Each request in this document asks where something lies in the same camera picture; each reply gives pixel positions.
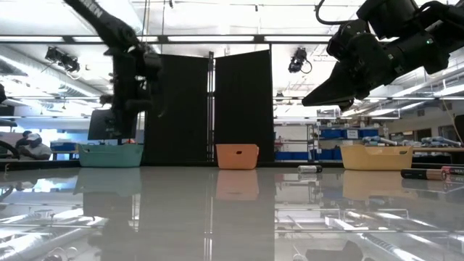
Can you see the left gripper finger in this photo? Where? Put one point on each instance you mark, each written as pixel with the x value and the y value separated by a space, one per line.
pixel 132 123
pixel 117 125

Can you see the silver black-end battery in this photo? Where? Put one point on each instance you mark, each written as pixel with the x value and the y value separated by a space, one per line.
pixel 310 169

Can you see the black copper Duracell battery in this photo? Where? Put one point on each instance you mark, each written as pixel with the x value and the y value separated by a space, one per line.
pixel 422 174

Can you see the silver battery MAX print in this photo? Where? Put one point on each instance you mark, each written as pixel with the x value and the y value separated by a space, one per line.
pixel 454 170

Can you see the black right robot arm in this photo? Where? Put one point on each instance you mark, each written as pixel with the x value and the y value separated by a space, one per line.
pixel 417 54

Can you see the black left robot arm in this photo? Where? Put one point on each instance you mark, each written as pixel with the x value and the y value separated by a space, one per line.
pixel 108 25

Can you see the black rectangular screen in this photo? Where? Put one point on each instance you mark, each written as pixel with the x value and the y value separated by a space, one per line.
pixel 98 125

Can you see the blue storage bin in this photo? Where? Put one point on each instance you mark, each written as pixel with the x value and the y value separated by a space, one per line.
pixel 331 133
pixel 368 133

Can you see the teal plastic bin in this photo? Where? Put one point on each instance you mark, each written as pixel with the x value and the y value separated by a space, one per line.
pixel 110 156

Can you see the black divider panel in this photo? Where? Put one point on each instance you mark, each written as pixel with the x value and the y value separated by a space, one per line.
pixel 177 108
pixel 244 108

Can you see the yellow plastic bin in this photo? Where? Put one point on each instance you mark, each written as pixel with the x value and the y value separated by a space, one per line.
pixel 377 159

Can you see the person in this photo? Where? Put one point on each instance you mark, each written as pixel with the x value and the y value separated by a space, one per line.
pixel 36 150
pixel 24 137

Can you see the wooden table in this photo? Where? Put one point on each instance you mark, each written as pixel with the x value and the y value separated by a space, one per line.
pixel 438 149

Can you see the orange plastic bin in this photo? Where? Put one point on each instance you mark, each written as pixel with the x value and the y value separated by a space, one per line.
pixel 237 159

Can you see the black overhead-mounted camera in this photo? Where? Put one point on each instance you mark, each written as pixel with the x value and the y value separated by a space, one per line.
pixel 299 59
pixel 63 59

